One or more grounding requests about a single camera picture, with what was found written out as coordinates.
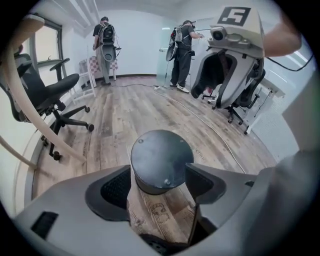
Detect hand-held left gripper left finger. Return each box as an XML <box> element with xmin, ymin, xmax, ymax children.
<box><xmin>14</xmin><ymin>164</ymin><xmax>151</xmax><ymax>256</ymax></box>

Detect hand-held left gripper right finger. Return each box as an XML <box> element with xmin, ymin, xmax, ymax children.
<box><xmin>184</xmin><ymin>162</ymin><xmax>267</xmax><ymax>256</ymax></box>

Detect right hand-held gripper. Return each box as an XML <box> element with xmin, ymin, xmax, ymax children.
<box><xmin>190</xmin><ymin>6</ymin><xmax>266</xmax><ymax>109</ymax></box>

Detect person's right forearm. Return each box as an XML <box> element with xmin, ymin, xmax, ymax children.
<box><xmin>263</xmin><ymin>13</ymin><xmax>303</xmax><ymax>58</ymax></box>

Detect black office chair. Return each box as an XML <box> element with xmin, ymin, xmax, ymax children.
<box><xmin>201</xmin><ymin>67</ymin><xmax>267</xmax><ymax>126</ymax></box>
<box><xmin>0</xmin><ymin>52</ymin><xmax>96</xmax><ymax>161</ymax></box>

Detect white desk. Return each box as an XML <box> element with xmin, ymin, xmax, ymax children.
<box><xmin>245</xmin><ymin>76</ymin><xmax>286</xmax><ymax>136</ymax></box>

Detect frosted glass door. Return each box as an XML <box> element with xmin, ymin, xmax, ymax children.
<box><xmin>156</xmin><ymin>26</ymin><xmax>176</xmax><ymax>79</ymax></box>

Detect person's left shoe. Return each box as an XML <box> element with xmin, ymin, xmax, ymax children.
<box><xmin>139</xmin><ymin>232</ymin><xmax>193</xmax><ymax>256</ymax></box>

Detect checkered tablecloth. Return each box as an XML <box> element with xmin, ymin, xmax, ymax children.
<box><xmin>79</xmin><ymin>55</ymin><xmax>120</xmax><ymax>76</ymax></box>

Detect white stool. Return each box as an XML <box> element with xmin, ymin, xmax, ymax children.
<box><xmin>71</xmin><ymin>72</ymin><xmax>97</xmax><ymax>105</ymax></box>

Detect white ceiling pipes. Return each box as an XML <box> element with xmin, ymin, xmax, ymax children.
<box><xmin>59</xmin><ymin>0</ymin><xmax>99</xmax><ymax>28</ymax></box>

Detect black framed window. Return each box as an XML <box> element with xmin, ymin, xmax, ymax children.
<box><xmin>29</xmin><ymin>19</ymin><xmax>63</xmax><ymax>64</ymax></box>

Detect white floor cable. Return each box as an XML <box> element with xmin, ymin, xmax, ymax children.
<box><xmin>152</xmin><ymin>87</ymin><xmax>248</xmax><ymax>174</ymax></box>

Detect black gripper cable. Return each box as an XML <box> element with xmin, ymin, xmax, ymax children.
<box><xmin>264</xmin><ymin>53</ymin><xmax>315</xmax><ymax>73</ymax></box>

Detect black floor cable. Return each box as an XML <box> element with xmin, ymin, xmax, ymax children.
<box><xmin>109</xmin><ymin>81</ymin><xmax>156</xmax><ymax>88</ymax></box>

